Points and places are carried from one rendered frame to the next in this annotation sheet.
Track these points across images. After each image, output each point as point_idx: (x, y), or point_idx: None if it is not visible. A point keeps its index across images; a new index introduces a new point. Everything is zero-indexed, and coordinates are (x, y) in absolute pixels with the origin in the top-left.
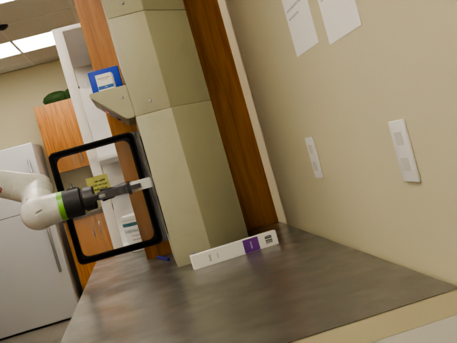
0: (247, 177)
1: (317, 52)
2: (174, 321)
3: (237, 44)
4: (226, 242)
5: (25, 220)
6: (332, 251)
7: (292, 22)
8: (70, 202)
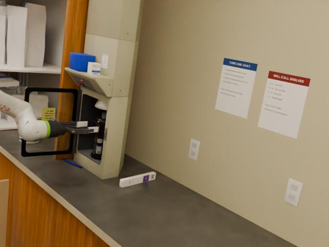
0: None
1: (240, 120)
2: (179, 239)
3: None
4: (120, 168)
5: (25, 135)
6: (205, 201)
7: (224, 95)
8: (54, 130)
